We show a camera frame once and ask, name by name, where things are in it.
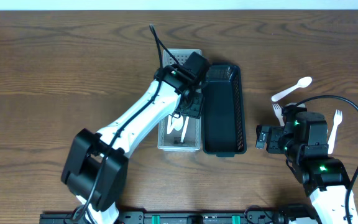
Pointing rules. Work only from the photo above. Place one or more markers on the clear perforated plastic basket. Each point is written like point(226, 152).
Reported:
point(171, 142)

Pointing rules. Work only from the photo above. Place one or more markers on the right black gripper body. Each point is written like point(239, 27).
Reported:
point(276, 144)

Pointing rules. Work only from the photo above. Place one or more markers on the white plastic fork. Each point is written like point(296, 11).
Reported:
point(337, 120)
point(278, 112)

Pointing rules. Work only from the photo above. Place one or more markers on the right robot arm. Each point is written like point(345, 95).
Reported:
point(303, 142)

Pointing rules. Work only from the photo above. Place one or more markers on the black perforated plastic basket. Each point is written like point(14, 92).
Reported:
point(223, 121)

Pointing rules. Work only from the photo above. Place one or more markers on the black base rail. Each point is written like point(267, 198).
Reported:
point(197, 217)

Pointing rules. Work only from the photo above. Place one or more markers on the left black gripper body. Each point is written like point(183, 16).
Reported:
point(194, 104)

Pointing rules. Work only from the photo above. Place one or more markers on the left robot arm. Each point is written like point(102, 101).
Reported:
point(97, 163)

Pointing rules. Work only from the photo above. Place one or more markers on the white plastic spoon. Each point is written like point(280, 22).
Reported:
point(185, 127)
point(177, 123)
point(170, 125)
point(302, 83)

